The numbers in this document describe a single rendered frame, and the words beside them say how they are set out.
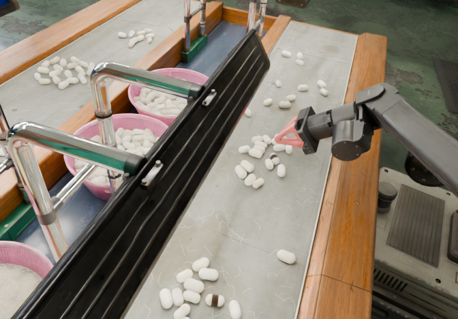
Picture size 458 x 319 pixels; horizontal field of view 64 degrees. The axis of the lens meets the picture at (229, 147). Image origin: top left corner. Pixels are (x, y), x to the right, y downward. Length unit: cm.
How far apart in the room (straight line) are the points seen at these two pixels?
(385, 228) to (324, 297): 59
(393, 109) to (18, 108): 95
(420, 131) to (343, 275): 29
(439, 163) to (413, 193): 82
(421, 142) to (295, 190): 35
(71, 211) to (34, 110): 35
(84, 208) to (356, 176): 65
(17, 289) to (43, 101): 58
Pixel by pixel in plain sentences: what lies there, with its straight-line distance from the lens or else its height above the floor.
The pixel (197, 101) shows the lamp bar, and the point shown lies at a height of 111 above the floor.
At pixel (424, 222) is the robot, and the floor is 48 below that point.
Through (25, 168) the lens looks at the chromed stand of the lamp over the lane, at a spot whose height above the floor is 106.
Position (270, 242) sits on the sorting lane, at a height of 74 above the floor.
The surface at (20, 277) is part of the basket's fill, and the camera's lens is 80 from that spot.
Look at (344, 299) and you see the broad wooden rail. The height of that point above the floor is 76.
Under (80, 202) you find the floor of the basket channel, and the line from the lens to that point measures 95.
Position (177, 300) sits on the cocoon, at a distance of 68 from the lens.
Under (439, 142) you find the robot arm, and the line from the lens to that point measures 63.
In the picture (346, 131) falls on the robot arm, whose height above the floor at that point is 95.
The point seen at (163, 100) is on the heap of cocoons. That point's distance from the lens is 114.
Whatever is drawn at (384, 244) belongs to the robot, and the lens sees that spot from 122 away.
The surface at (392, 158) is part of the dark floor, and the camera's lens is 234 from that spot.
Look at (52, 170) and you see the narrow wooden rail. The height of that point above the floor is 72.
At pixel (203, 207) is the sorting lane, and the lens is 82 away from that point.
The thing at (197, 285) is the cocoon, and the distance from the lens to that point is 69.
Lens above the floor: 137
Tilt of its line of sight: 41 degrees down
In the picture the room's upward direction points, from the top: 6 degrees clockwise
